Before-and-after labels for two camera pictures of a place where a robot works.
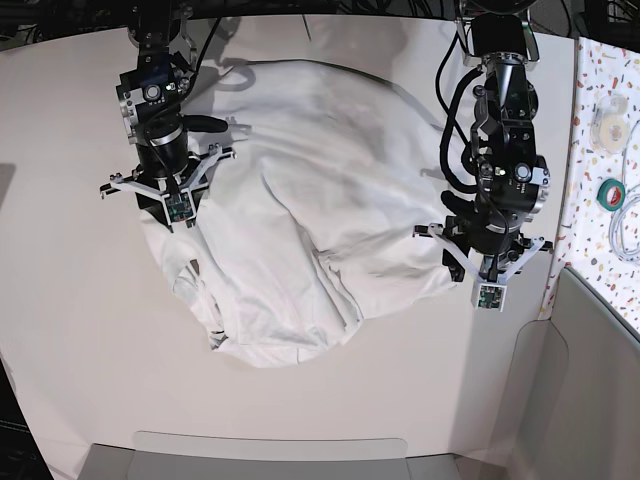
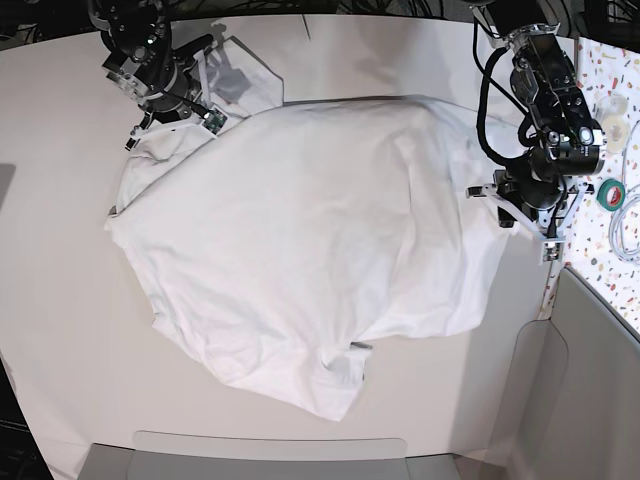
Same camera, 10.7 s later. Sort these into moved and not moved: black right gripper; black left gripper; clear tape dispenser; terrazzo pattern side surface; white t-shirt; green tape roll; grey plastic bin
Moved: black left gripper; white t-shirt; black right gripper
Not moved: grey plastic bin; clear tape dispenser; terrazzo pattern side surface; green tape roll
